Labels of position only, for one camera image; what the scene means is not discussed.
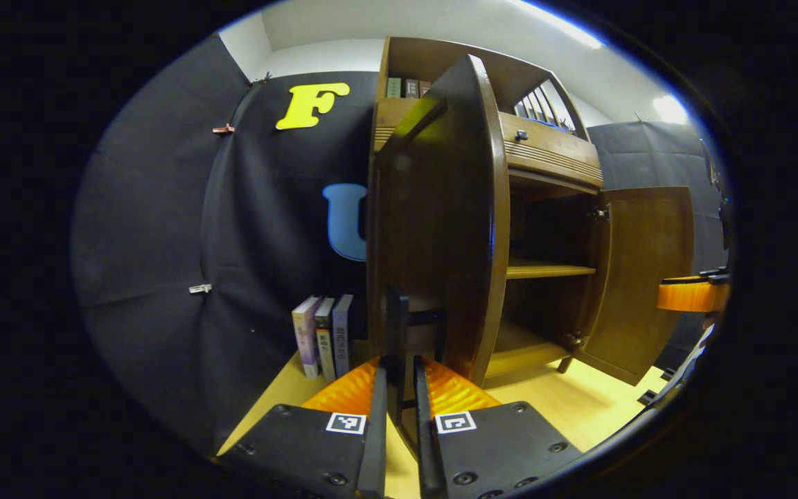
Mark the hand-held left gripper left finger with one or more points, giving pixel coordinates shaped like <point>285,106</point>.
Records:
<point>316,450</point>

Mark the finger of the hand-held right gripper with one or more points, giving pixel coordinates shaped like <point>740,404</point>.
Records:
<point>690,294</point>

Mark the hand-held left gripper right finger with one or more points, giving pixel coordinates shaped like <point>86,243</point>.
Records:
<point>496,450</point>

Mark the wooden shoe cabinet door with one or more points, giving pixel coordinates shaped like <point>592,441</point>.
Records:
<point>440,222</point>
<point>638,277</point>

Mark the wooden double-door shoe cabinet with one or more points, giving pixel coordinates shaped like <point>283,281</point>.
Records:
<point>524,350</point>

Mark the wooden cabinet shelf board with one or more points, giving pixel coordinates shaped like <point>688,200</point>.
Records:
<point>544,269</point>

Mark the pale lavender book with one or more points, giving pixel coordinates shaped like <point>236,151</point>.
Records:
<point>305,336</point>

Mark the dark purple book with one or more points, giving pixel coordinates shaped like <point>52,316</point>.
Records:
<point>343,336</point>

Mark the wooden ribbed drawer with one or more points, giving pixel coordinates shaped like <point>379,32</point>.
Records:
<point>551,154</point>

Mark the silver clip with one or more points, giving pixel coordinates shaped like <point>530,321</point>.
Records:
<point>200,288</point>

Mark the copper clip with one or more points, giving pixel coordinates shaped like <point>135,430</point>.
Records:
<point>223,129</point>

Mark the brown book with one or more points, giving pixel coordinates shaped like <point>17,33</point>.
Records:
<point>424,88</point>

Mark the dark grey book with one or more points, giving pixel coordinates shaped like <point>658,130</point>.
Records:
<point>410,88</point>

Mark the green book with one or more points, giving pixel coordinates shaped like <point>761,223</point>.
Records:
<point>393,87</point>

